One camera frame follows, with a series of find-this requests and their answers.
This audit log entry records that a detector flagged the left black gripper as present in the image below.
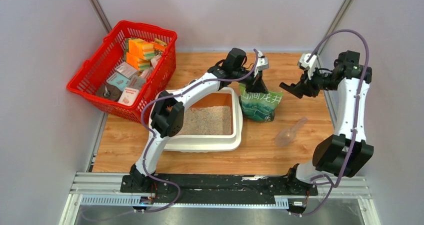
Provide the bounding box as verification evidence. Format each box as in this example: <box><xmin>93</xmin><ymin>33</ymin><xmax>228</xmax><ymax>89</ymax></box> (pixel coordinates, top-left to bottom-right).
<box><xmin>231</xmin><ymin>66</ymin><xmax>268</xmax><ymax>94</ymax></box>

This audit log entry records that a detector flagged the green cat litter bag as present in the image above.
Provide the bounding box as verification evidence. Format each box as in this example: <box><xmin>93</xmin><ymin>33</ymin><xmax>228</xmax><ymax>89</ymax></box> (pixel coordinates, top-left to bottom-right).
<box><xmin>238</xmin><ymin>83</ymin><xmax>284</xmax><ymax>123</ymax></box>

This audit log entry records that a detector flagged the clear plastic scoop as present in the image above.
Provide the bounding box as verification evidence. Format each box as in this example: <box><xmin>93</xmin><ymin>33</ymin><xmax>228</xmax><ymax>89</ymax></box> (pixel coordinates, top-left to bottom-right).
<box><xmin>274</xmin><ymin>117</ymin><xmax>308</xmax><ymax>147</ymax></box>

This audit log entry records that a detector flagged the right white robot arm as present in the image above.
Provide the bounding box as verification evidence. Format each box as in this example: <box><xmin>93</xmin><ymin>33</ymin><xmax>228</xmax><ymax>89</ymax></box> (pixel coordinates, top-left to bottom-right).
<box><xmin>279</xmin><ymin>50</ymin><xmax>374</xmax><ymax>195</ymax></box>

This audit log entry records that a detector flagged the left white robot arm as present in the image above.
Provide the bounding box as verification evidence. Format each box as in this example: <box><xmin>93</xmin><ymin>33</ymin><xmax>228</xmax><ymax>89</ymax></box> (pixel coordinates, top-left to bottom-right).
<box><xmin>129</xmin><ymin>48</ymin><xmax>269</xmax><ymax>193</ymax></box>

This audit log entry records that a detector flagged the white orange litter box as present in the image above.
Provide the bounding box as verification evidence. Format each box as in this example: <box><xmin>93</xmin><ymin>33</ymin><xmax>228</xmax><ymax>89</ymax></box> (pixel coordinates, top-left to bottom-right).
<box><xmin>164</xmin><ymin>87</ymin><xmax>243</xmax><ymax>152</ymax></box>

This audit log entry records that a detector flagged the white pink sponge box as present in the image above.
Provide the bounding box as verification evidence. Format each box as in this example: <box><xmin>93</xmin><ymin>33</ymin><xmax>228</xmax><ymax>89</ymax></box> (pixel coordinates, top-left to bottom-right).
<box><xmin>117</xmin><ymin>87</ymin><xmax>140</xmax><ymax>106</ymax></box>

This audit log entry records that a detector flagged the orange sponge pack lower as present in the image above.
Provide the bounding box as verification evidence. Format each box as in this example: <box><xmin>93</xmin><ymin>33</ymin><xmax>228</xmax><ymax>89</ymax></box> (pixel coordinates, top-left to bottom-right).
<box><xmin>124</xmin><ymin>52</ymin><xmax>151</xmax><ymax>72</ymax></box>

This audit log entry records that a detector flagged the orange sponge pack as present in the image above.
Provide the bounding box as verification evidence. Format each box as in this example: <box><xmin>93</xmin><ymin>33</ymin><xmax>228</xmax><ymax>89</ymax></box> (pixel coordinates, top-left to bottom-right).
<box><xmin>126</xmin><ymin>38</ymin><xmax>156</xmax><ymax>60</ymax></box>
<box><xmin>124</xmin><ymin>52</ymin><xmax>151</xmax><ymax>72</ymax></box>

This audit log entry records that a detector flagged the orange sponge pack upper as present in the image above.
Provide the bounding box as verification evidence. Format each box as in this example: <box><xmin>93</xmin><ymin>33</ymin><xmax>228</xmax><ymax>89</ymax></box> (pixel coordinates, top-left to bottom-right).
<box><xmin>126</xmin><ymin>38</ymin><xmax>156</xmax><ymax>60</ymax></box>

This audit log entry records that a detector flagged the teal card package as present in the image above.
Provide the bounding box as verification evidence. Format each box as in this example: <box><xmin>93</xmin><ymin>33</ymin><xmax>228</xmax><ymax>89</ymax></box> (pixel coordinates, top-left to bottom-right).
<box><xmin>106</xmin><ymin>72</ymin><xmax>130</xmax><ymax>92</ymax></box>

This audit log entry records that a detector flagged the brown round scrubber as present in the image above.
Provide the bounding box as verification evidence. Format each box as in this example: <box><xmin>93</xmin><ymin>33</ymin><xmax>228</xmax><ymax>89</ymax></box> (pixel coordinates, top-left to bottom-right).
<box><xmin>95</xmin><ymin>83</ymin><xmax>122</xmax><ymax>102</ymax></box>

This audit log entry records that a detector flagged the red plastic shopping basket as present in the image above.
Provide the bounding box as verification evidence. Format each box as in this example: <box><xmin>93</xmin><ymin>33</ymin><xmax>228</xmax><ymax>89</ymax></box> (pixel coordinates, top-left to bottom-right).
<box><xmin>66</xmin><ymin>20</ymin><xmax>178</xmax><ymax>123</ymax></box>

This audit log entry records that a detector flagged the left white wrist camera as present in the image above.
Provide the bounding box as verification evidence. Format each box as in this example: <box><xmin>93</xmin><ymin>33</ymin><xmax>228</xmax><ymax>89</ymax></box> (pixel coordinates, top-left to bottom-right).
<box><xmin>253</xmin><ymin>49</ymin><xmax>270</xmax><ymax>77</ymax></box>

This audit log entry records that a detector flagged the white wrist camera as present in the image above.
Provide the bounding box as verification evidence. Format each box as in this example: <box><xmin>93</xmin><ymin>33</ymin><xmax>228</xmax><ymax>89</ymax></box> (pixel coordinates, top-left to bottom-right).
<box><xmin>297</xmin><ymin>53</ymin><xmax>318</xmax><ymax>80</ymax></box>
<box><xmin>253</xmin><ymin>49</ymin><xmax>270</xmax><ymax>77</ymax></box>

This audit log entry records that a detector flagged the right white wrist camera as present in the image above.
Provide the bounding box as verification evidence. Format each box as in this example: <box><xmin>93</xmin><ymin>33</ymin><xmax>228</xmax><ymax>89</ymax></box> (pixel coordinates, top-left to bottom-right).
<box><xmin>297</xmin><ymin>53</ymin><xmax>318</xmax><ymax>80</ymax></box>

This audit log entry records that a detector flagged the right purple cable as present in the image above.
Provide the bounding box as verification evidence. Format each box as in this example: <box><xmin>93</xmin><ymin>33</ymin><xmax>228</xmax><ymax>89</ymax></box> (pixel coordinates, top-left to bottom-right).
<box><xmin>287</xmin><ymin>29</ymin><xmax>371</xmax><ymax>217</ymax></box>

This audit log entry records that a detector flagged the purple cable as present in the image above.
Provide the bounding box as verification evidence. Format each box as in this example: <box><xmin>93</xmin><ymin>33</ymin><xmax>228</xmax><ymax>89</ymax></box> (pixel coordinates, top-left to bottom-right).
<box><xmin>287</xmin><ymin>29</ymin><xmax>371</xmax><ymax>217</ymax></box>
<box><xmin>140</xmin><ymin>48</ymin><xmax>261</xmax><ymax>214</ymax></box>

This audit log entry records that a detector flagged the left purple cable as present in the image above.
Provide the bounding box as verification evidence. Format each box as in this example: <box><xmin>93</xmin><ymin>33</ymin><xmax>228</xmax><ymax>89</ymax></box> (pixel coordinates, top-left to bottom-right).
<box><xmin>140</xmin><ymin>48</ymin><xmax>261</xmax><ymax>214</ymax></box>

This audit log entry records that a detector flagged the black mounting base plate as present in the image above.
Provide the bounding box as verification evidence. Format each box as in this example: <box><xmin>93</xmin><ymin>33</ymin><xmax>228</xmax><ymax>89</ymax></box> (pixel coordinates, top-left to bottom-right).
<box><xmin>120</xmin><ymin>173</ymin><xmax>318</xmax><ymax>205</ymax></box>

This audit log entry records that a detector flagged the aluminium frame rail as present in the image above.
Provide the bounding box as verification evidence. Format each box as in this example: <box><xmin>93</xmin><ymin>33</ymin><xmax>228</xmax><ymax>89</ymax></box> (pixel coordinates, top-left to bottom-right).
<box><xmin>59</xmin><ymin>172</ymin><xmax>380</xmax><ymax>225</ymax></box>

